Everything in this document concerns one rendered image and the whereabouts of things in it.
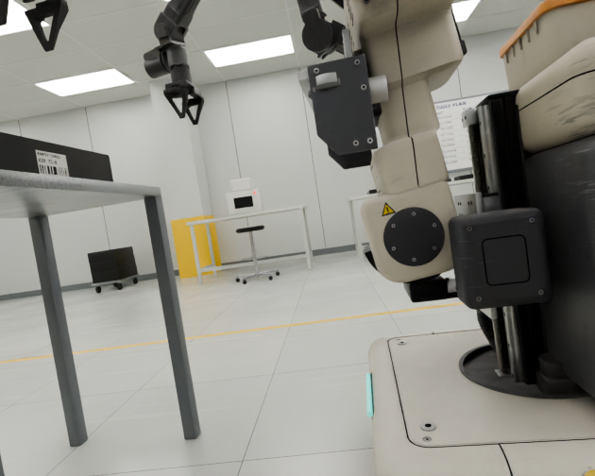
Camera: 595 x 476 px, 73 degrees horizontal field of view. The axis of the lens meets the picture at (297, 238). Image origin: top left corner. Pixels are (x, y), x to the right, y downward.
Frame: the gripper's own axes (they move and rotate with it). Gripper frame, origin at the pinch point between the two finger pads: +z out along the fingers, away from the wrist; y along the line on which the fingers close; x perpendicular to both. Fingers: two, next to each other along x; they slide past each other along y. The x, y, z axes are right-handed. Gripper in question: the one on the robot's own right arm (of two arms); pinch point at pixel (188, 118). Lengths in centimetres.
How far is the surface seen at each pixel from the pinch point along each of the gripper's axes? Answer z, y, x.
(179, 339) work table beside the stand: 65, -2, -17
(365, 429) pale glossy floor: 98, -2, 35
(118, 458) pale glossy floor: 96, 7, -39
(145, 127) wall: -156, -507, -284
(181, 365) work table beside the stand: 73, -2, -18
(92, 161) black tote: 8.4, 9.0, -27.0
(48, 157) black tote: 9.0, 25.1, -26.7
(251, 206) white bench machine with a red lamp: 9, -387, -96
